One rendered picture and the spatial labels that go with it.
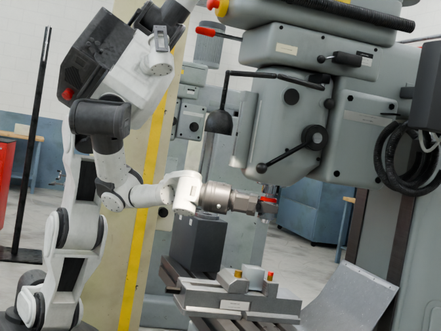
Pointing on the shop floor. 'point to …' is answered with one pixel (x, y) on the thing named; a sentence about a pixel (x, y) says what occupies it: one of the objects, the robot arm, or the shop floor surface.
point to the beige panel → (135, 152)
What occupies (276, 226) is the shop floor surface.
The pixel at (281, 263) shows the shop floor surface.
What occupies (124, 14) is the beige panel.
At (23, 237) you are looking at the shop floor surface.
